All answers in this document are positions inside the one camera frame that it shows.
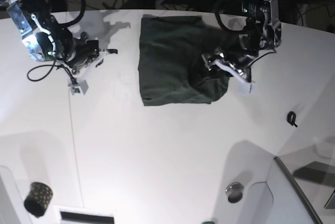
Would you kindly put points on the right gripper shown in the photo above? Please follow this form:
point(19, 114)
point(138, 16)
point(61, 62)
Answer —
point(79, 56)

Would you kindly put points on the black round stool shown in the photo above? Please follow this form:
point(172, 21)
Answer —
point(59, 6)

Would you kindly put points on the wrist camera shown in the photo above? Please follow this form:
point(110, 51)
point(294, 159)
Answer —
point(80, 88)
point(246, 88)

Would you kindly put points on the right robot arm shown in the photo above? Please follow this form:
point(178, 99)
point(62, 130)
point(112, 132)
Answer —
point(51, 42)

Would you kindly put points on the small green object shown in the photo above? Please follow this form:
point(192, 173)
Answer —
point(208, 222)

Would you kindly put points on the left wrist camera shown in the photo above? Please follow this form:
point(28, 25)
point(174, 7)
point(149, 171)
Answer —
point(246, 88)

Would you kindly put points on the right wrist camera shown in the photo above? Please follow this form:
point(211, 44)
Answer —
point(80, 88)

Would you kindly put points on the black patterned cup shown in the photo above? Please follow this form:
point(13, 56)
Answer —
point(38, 199)

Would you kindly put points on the black white flat device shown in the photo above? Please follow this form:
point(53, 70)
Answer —
point(65, 214)

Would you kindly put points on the dark green t-shirt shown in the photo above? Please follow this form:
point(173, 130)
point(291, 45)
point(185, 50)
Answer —
point(171, 67)

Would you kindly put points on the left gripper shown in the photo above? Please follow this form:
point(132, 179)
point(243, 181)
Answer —
point(235, 62)

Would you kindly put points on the small black clip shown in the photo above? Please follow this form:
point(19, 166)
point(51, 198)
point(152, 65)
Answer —
point(291, 118)

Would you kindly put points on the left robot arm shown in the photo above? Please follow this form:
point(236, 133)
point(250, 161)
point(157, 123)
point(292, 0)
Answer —
point(262, 31)

